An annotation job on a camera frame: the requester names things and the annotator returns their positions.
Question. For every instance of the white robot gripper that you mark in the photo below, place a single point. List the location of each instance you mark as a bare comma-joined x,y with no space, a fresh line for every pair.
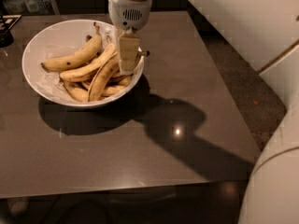
129,14

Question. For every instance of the long yellow banana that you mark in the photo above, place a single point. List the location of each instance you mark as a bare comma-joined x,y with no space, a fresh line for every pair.
102,77

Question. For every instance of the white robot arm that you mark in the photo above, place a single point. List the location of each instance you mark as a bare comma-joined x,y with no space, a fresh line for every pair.
265,33

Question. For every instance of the top left yellow banana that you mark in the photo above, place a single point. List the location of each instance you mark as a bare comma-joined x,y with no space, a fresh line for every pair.
79,57

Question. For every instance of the middle yellow banana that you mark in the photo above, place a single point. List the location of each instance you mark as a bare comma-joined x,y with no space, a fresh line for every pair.
87,71

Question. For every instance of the right side yellow banana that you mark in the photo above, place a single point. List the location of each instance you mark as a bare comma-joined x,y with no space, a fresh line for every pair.
117,78

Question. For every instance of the small banana under pile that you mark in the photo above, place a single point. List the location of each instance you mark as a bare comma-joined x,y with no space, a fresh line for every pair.
108,90

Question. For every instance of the white ceramic bowl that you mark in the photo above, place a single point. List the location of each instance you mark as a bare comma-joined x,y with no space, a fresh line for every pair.
58,40

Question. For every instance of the bottom left yellow banana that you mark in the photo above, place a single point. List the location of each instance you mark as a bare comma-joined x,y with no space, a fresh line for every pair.
76,91

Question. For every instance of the bottles behind glass shelf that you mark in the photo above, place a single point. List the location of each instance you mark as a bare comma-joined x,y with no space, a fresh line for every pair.
29,7

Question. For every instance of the black object at left edge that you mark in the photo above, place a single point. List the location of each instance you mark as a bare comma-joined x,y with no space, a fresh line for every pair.
6,24

